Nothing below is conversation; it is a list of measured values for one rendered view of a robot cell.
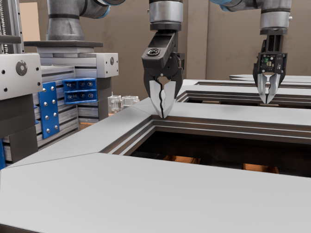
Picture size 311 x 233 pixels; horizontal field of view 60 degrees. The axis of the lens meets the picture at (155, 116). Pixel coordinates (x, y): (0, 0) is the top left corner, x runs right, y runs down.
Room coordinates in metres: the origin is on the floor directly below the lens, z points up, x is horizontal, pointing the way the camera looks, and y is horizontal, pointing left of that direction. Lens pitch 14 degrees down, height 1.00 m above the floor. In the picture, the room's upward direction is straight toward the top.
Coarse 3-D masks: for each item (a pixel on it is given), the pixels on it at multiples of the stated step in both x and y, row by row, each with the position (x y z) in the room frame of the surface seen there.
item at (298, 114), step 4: (288, 108) 0.71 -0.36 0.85; (292, 108) 0.71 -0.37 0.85; (288, 112) 0.66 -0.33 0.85; (292, 112) 0.66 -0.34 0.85; (296, 112) 0.66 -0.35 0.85; (300, 112) 0.66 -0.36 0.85; (304, 112) 0.66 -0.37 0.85; (308, 112) 0.66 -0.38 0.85; (292, 116) 0.61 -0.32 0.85; (296, 116) 0.61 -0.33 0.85; (300, 116) 0.61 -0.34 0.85; (304, 116) 0.61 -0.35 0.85; (308, 116) 0.61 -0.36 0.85; (296, 120) 0.58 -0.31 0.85; (300, 120) 0.58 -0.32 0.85; (304, 120) 0.58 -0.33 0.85; (308, 120) 0.58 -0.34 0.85; (300, 124) 0.54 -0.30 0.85; (304, 124) 0.54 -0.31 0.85; (308, 124) 0.54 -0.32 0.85
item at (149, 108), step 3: (162, 102) 0.80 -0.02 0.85; (144, 105) 0.75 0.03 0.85; (147, 105) 0.75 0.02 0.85; (150, 105) 0.75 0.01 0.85; (162, 105) 0.75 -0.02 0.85; (138, 108) 0.71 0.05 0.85; (141, 108) 0.71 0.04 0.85; (144, 108) 0.71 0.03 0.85; (147, 108) 0.71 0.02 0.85; (150, 108) 0.71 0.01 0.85; (153, 108) 0.71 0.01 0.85; (144, 111) 0.67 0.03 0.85; (147, 111) 0.67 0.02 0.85; (150, 111) 0.67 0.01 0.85; (153, 111) 0.67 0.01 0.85
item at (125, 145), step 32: (192, 96) 1.05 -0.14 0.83; (224, 96) 1.01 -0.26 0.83; (256, 96) 0.98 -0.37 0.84; (288, 96) 0.95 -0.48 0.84; (160, 128) 0.61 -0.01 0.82; (192, 128) 0.60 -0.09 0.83; (224, 128) 0.58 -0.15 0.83; (256, 128) 0.56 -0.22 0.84; (288, 128) 0.55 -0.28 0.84; (0, 224) 0.21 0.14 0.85
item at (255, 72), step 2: (254, 64) 0.82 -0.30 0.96; (256, 64) 0.82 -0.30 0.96; (254, 66) 0.82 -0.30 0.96; (256, 66) 0.82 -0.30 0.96; (254, 68) 0.81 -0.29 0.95; (256, 68) 0.81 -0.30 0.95; (254, 70) 0.81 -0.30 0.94; (256, 70) 0.81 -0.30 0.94; (260, 70) 0.81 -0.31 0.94; (254, 72) 0.82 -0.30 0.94; (256, 72) 0.81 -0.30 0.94; (258, 72) 0.81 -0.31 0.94; (260, 72) 0.81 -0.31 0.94; (254, 74) 0.82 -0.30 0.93; (256, 74) 0.81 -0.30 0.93; (254, 76) 0.82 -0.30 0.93; (256, 76) 0.81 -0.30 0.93; (254, 78) 0.82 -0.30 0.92; (256, 78) 0.81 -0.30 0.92; (254, 80) 0.82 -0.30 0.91; (256, 80) 0.81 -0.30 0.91; (256, 82) 0.81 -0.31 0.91; (256, 84) 0.81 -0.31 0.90; (256, 86) 0.82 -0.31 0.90
